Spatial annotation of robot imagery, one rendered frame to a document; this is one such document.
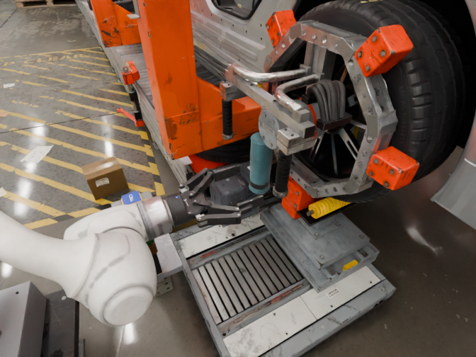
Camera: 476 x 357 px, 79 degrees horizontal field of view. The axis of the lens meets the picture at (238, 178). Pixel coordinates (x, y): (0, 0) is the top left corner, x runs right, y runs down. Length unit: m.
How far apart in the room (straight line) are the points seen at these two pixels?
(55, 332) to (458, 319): 1.64
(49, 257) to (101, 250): 0.07
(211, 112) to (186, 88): 0.18
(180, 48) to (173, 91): 0.16
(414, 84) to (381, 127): 0.12
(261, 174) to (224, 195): 0.26
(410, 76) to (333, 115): 0.21
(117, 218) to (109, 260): 0.15
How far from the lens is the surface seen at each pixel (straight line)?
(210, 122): 1.33
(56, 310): 1.30
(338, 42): 0.85
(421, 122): 0.85
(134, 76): 2.48
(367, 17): 0.90
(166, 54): 1.16
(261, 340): 1.33
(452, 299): 1.79
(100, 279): 0.49
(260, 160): 1.10
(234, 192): 1.35
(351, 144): 1.02
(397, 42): 0.78
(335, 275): 1.41
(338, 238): 1.46
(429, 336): 1.64
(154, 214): 0.64
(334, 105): 0.74
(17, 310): 1.20
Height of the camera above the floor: 1.32
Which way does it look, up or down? 41 degrees down
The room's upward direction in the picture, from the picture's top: straight up
